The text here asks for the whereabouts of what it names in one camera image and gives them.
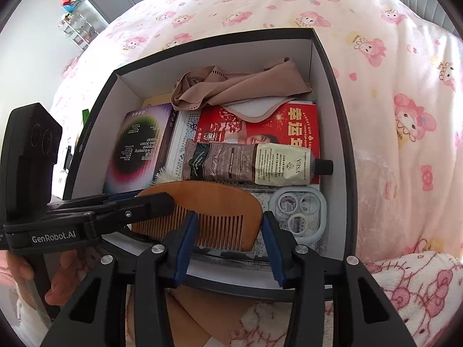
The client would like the pink printed blanket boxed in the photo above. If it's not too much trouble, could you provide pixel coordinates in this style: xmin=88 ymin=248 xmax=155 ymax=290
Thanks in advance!
xmin=49 ymin=0 xmax=463 ymax=261

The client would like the purple and black flat box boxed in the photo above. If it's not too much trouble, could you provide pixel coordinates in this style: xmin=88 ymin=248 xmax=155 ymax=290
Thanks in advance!
xmin=103 ymin=103 xmax=178 ymax=196

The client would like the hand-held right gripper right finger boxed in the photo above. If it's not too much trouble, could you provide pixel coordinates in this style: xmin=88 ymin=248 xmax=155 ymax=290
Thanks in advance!
xmin=262 ymin=210 xmax=418 ymax=347

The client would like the white wire shelf rack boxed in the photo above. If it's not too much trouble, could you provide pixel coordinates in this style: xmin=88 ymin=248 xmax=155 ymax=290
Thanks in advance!
xmin=58 ymin=0 xmax=100 ymax=49

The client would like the white patterned box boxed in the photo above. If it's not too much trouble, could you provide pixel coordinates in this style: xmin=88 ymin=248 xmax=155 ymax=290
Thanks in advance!
xmin=168 ymin=110 xmax=203 ymax=181

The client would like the black cardboard box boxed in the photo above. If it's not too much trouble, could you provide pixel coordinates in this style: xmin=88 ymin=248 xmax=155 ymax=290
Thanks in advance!
xmin=62 ymin=27 xmax=359 ymax=302

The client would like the red printed packet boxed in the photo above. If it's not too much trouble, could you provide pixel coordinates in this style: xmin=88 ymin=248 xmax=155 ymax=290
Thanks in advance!
xmin=193 ymin=101 xmax=321 ymax=185

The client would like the beige cloth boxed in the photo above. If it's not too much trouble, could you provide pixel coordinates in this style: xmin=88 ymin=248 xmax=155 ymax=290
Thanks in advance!
xmin=171 ymin=57 xmax=313 ymax=121

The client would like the brown and cream hand cream tube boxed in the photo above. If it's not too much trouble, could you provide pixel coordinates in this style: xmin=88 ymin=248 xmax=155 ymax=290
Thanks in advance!
xmin=181 ymin=139 xmax=334 ymax=186

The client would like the wooden comb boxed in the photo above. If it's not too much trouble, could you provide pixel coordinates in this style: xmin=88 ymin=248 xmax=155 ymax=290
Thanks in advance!
xmin=131 ymin=181 xmax=263 ymax=253

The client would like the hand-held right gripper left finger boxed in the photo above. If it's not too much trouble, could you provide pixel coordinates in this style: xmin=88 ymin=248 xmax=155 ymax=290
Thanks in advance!
xmin=41 ymin=210 xmax=199 ymax=347

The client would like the person's left hand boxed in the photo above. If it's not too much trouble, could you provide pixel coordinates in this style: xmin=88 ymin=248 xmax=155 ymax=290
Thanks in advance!
xmin=0 ymin=250 xmax=85 ymax=307

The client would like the clear round-compartment case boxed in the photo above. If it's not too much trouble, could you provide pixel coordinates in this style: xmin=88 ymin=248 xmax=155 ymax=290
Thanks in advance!
xmin=269 ymin=184 xmax=328 ymax=245

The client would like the person's leg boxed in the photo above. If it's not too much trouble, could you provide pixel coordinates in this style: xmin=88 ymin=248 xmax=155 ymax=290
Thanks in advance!
xmin=126 ymin=285 xmax=254 ymax=347

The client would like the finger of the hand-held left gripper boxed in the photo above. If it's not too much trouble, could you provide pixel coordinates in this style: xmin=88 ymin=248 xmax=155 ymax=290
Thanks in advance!
xmin=87 ymin=192 xmax=175 ymax=240
xmin=46 ymin=190 xmax=145 ymax=215

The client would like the yellow box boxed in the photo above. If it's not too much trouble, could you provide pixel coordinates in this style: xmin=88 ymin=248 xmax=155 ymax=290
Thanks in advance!
xmin=143 ymin=92 xmax=175 ymax=108

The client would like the fluffy pink and white blanket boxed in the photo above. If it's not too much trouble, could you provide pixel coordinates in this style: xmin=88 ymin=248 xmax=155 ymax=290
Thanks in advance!
xmin=239 ymin=251 xmax=463 ymax=347

